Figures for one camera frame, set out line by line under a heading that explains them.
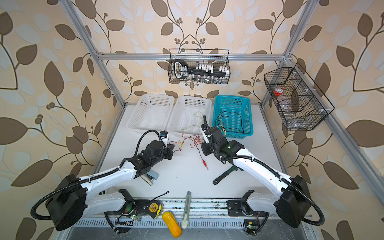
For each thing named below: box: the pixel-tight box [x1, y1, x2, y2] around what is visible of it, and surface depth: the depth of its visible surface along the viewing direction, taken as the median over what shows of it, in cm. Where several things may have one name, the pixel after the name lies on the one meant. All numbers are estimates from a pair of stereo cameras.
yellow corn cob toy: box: [162, 211, 182, 238], surface depth 69 cm
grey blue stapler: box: [140, 170, 159, 187], surface depth 84 cm
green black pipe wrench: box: [213, 164, 245, 185], surface depth 86 cm
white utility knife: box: [182, 191, 192, 229], surface depth 75 cm
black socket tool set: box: [173, 59, 231, 80], surface depth 84 cm
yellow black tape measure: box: [147, 200, 162, 220], surface depth 73 cm
